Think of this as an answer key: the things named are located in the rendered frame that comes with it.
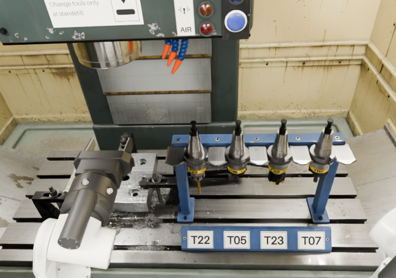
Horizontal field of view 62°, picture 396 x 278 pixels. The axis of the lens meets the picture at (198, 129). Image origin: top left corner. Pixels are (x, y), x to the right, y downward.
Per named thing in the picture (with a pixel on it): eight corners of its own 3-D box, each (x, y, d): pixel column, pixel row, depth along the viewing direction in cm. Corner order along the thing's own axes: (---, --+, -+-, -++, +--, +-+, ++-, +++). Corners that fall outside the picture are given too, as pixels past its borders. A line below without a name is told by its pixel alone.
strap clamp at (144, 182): (180, 205, 115) (176, 175, 105) (143, 205, 115) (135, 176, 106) (181, 197, 117) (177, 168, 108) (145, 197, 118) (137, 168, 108)
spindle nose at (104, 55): (150, 40, 86) (142, -7, 78) (132, 70, 74) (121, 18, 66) (92, 40, 88) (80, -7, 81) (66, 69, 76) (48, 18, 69)
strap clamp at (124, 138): (131, 175, 127) (122, 146, 117) (122, 175, 127) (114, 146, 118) (137, 151, 137) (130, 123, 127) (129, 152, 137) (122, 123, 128)
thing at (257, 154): (269, 165, 84) (270, 164, 84) (248, 166, 85) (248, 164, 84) (266, 147, 90) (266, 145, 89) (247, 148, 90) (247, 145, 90)
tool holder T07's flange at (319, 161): (326, 148, 89) (328, 141, 88) (337, 164, 85) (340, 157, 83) (304, 152, 89) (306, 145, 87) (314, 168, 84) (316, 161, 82)
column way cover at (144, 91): (213, 125, 148) (210, 10, 115) (110, 126, 151) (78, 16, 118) (213, 118, 152) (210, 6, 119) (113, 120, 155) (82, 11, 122)
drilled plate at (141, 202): (148, 211, 108) (146, 202, 105) (63, 211, 110) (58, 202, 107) (158, 162, 126) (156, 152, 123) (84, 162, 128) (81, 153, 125)
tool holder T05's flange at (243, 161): (248, 151, 90) (248, 144, 89) (249, 167, 86) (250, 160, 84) (225, 151, 91) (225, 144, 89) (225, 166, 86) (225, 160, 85)
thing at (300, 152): (313, 165, 84) (313, 163, 83) (292, 165, 84) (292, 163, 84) (307, 146, 89) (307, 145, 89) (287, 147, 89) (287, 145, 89)
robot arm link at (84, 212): (119, 222, 65) (105, 279, 56) (65, 213, 64) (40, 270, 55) (126, 187, 58) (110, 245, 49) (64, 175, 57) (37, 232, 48)
